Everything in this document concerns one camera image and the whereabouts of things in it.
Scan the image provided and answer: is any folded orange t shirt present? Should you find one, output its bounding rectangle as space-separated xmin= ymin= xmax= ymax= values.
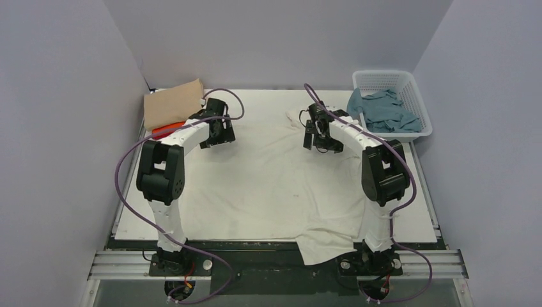
xmin=152 ymin=121 xmax=185 ymax=139

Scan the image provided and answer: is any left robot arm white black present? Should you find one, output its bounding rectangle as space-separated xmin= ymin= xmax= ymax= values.
xmin=136 ymin=98 xmax=235 ymax=275

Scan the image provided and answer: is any teal blue t shirt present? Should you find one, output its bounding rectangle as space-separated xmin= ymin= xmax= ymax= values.
xmin=346 ymin=88 xmax=422 ymax=133

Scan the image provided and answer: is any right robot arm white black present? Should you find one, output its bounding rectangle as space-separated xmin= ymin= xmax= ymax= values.
xmin=303 ymin=103 xmax=411 ymax=276

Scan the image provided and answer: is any cream white t shirt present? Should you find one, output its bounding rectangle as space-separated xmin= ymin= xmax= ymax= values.
xmin=180 ymin=123 xmax=367 ymax=265

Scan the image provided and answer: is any white plastic basket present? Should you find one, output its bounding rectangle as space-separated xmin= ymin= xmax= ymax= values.
xmin=347 ymin=70 xmax=433 ymax=143

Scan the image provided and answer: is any folded beige t shirt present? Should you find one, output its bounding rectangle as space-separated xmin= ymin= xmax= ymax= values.
xmin=143 ymin=79 xmax=204 ymax=131

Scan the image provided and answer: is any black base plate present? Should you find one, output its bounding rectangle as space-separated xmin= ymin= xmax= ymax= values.
xmin=90 ymin=242 xmax=455 ymax=303

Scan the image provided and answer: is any aluminium rail frame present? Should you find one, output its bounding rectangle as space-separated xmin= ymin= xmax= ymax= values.
xmin=86 ymin=123 xmax=468 ymax=281

